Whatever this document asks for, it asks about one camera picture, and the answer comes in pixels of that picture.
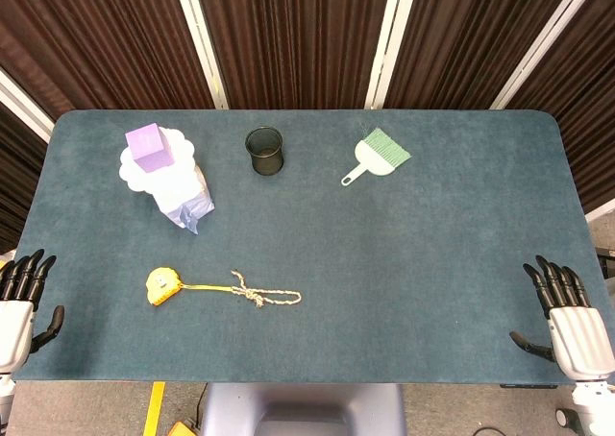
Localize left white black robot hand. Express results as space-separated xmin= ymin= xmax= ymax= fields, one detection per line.
xmin=0 ymin=249 xmax=65 ymax=375

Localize purple foam block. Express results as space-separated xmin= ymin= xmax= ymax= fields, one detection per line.
xmin=124 ymin=122 xmax=173 ymax=173

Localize grey robot torso base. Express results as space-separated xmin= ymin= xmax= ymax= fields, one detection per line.
xmin=200 ymin=382 xmax=407 ymax=436

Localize yellow tape measure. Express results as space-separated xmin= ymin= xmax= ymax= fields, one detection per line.
xmin=145 ymin=266 xmax=237 ymax=307

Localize teal felt table cover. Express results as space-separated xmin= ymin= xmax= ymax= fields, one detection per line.
xmin=10 ymin=109 xmax=604 ymax=385

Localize white scalloped plate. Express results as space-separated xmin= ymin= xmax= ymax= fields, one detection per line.
xmin=118 ymin=126 xmax=197 ymax=193

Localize black mesh pen cup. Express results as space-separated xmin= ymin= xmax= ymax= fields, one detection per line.
xmin=244 ymin=126 xmax=285 ymax=176

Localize beige twisted rope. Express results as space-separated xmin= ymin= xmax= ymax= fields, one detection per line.
xmin=230 ymin=269 xmax=303 ymax=309

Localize orange floor pedal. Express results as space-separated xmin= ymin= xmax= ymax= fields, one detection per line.
xmin=165 ymin=420 xmax=199 ymax=436

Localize lavender tissue pack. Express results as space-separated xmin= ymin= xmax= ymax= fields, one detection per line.
xmin=152 ymin=164 xmax=215 ymax=236

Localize green hand brush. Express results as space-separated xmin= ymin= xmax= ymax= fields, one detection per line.
xmin=340 ymin=127 xmax=412 ymax=188

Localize black floor cable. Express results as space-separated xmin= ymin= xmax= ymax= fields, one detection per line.
xmin=191 ymin=383 xmax=209 ymax=425

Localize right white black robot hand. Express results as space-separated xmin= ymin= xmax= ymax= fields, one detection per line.
xmin=508 ymin=254 xmax=615 ymax=383

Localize yellow plastic strip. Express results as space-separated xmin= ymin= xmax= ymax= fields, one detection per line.
xmin=142 ymin=381 xmax=167 ymax=436

